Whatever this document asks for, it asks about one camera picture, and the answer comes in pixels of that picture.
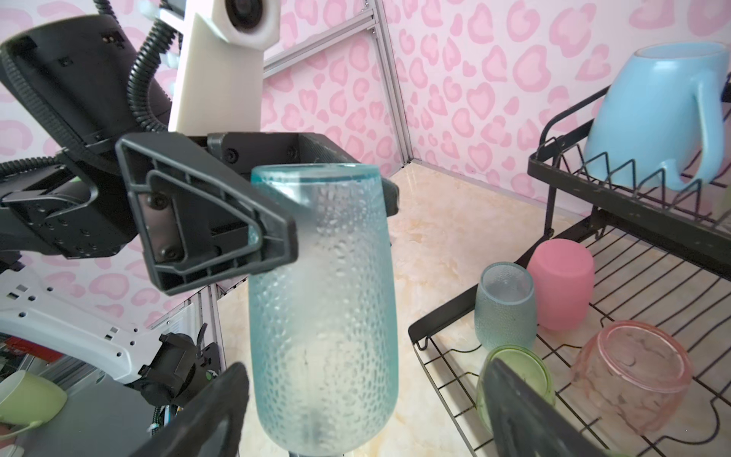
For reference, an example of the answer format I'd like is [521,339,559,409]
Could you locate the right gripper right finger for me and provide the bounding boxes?
[488,361,604,457]

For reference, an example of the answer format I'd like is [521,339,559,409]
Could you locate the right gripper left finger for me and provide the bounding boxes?
[133,362,249,457]

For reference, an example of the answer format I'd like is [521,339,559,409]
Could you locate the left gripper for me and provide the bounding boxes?
[116,133,400,295]

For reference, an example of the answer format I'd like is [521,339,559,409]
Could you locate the green cup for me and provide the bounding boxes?
[476,345,556,433]
[713,187,731,232]

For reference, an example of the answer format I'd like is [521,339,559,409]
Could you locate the teal textured cup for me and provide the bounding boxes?
[474,262,538,352]
[249,164,399,456]

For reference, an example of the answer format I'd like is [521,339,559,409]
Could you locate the clear pink plastic cup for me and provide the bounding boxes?
[571,321,694,435]

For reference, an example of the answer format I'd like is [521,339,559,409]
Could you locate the opaque pink plastic cup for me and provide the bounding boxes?
[527,238,595,331]

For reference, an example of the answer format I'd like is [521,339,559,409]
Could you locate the white mug blue handle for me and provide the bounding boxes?
[584,41,730,192]

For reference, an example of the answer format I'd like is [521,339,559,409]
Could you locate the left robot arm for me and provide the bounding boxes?
[1,1,399,396]

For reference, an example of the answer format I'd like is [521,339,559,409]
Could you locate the green mug outside enclosure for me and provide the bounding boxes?
[1,371,68,441]

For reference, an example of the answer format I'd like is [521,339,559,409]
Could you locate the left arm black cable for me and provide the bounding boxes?
[0,0,181,178]

